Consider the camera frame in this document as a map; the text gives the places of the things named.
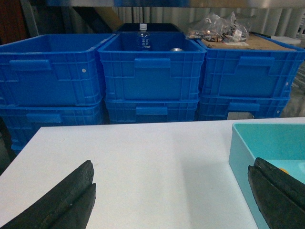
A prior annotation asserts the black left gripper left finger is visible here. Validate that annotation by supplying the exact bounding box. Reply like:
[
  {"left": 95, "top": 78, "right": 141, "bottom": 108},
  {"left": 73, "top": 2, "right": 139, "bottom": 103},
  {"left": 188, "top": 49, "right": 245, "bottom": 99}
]
[{"left": 1, "top": 160, "right": 96, "bottom": 229}]

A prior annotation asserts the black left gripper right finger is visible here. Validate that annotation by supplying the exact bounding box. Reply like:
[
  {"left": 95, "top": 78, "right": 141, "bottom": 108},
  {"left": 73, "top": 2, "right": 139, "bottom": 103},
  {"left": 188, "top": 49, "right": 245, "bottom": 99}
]
[{"left": 247, "top": 157, "right": 305, "bottom": 229}]

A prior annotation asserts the teal plastic box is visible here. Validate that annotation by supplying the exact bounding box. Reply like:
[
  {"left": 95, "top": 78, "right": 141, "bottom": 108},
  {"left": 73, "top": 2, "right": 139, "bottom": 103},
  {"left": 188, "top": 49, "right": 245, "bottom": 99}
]
[{"left": 229, "top": 123, "right": 305, "bottom": 229}]

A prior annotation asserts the blue crate lower left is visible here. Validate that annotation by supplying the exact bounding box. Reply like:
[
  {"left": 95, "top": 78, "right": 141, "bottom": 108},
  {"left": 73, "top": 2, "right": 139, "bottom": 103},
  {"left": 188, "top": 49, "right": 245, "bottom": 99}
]
[{"left": 0, "top": 101, "right": 104, "bottom": 154}]

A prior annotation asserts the blue crate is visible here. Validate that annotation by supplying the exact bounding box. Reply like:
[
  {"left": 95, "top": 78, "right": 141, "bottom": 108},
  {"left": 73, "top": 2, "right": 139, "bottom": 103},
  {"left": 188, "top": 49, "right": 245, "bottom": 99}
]
[
  {"left": 98, "top": 32, "right": 206, "bottom": 101},
  {"left": 197, "top": 95, "right": 290, "bottom": 121},
  {"left": 0, "top": 33, "right": 113, "bottom": 107},
  {"left": 0, "top": 101, "right": 104, "bottom": 154},
  {"left": 104, "top": 98, "right": 199, "bottom": 124},
  {"left": 198, "top": 38, "right": 305, "bottom": 98}
]

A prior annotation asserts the blue crate lower middle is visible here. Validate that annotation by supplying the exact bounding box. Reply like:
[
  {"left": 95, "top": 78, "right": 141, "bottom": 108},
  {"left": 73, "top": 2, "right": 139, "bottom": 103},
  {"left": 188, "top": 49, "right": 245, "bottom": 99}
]
[{"left": 104, "top": 98, "right": 199, "bottom": 124}]

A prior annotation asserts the blue crate lower right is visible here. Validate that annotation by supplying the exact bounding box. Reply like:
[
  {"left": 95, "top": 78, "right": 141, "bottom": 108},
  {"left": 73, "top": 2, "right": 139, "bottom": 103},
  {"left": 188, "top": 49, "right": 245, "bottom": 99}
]
[{"left": 197, "top": 95, "right": 290, "bottom": 121}]

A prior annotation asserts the blue crate upper right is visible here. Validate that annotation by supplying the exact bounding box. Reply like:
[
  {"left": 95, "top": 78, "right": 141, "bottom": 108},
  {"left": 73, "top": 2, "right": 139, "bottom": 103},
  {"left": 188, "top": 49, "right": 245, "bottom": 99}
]
[{"left": 198, "top": 38, "right": 305, "bottom": 98}]

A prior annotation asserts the blue crate upper left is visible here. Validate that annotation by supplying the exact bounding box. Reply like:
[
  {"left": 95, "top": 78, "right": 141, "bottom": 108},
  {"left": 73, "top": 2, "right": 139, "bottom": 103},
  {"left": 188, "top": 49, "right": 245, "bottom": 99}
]
[{"left": 0, "top": 33, "right": 113, "bottom": 107}]

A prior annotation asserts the brown cardboard sheet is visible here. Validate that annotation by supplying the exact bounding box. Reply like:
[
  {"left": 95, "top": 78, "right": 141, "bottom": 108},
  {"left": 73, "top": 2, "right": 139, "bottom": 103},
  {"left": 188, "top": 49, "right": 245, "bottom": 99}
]
[{"left": 201, "top": 34, "right": 296, "bottom": 51}]

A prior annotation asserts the blue crate upper middle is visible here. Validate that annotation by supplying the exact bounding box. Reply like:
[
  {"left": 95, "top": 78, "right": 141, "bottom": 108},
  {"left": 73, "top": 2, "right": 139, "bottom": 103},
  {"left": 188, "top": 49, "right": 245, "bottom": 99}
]
[{"left": 98, "top": 32, "right": 206, "bottom": 101}]

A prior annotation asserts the clear water bottle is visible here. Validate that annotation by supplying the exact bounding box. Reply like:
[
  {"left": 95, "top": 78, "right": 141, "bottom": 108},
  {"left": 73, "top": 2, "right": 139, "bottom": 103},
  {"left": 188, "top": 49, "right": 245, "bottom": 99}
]
[{"left": 137, "top": 23, "right": 151, "bottom": 51}]

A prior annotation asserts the silver metal can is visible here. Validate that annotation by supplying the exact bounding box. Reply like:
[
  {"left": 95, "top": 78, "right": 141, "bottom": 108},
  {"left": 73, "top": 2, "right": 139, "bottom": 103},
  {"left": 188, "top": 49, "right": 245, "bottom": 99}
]
[{"left": 170, "top": 48, "right": 183, "bottom": 52}]

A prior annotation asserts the clear bag of parts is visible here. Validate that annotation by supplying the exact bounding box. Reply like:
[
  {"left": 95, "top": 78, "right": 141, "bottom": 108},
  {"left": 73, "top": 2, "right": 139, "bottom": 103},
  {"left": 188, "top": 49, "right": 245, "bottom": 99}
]
[{"left": 186, "top": 11, "right": 255, "bottom": 42}]

